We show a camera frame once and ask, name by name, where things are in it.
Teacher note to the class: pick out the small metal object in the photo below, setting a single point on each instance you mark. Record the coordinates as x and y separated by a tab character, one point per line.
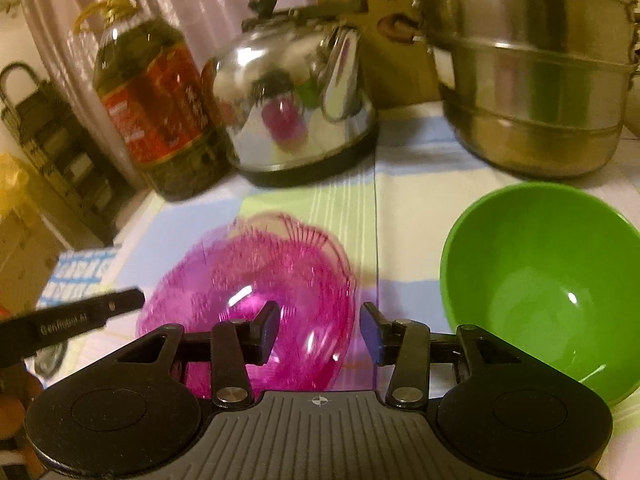
50	360

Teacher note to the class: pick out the green bowl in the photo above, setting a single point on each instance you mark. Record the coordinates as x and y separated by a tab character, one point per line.
540	280

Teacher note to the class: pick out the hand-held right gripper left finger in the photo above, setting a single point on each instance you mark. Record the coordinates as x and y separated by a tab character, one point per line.
270	331

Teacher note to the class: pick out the stainless steel steamer pot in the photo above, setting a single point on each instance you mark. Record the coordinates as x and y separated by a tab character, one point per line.
530	85

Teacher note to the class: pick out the pink transparent bowl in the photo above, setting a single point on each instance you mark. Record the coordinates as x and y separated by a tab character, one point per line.
280	280

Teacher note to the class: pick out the blue checked cloth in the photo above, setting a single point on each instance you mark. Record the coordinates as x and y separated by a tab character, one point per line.
75	275

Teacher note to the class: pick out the dark wooden rack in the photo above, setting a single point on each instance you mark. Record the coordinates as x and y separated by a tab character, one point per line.
55	145

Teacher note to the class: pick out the cardboard box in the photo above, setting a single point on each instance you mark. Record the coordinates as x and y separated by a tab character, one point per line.
25	260

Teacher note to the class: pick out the stainless steel kettle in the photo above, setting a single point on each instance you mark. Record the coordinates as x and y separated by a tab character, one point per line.
280	110

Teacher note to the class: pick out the brown board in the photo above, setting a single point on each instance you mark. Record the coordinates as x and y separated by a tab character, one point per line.
390	55

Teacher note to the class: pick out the cooking oil bottle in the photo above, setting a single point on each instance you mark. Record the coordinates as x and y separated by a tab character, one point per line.
150	105

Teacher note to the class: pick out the yellow plastic bag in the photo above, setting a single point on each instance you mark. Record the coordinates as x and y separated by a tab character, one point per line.
12	185

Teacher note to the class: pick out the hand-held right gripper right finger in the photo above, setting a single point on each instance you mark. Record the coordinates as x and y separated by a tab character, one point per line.
372	336

